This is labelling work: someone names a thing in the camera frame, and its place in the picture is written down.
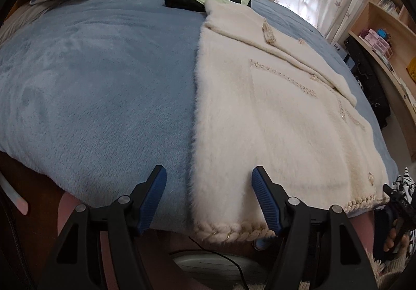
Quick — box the person's right leg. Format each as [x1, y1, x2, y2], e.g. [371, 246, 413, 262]
[354, 212, 374, 255]

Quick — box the blue plush blanket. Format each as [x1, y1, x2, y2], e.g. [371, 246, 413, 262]
[0, 0, 400, 235]

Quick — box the cream fluffy braided cardigan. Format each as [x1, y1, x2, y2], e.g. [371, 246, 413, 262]
[190, 0, 391, 242]

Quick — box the light wooden shelf unit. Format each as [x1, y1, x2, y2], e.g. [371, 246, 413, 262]
[338, 0, 416, 161]

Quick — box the white pink flat object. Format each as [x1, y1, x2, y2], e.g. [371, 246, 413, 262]
[0, 173, 30, 216]

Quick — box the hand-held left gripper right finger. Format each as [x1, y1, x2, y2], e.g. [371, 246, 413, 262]
[251, 166, 379, 290]

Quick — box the black cable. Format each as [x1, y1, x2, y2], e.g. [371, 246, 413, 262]
[188, 235, 248, 287]

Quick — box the person's leg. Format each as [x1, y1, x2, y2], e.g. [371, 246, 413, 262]
[57, 191, 98, 245]
[354, 212, 374, 255]

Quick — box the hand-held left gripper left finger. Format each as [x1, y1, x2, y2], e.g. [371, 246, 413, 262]
[37, 165, 167, 290]

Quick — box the person's right hand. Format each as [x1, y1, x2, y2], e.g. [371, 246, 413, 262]
[383, 229, 410, 253]

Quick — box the person's left leg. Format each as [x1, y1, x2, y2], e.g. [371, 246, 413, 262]
[57, 191, 98, 245]

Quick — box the pink mini drawer organizer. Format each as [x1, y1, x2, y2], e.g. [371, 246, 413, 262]
[363, 33, 394, 63]

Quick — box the long black bag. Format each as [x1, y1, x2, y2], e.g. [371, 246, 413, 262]
[343, 33, 391, 130]

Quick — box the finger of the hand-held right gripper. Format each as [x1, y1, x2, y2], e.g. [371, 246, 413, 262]
[383, 183, 416, 232]

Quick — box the row of books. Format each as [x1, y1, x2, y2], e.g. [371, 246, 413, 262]
[379, 0, 402, 16]

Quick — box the grey oval appliance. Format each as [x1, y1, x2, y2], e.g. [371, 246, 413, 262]
[169, 249, 270, 287]

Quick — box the black white printed cloth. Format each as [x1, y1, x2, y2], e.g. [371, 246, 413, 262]
[392, 167, 416, 209]

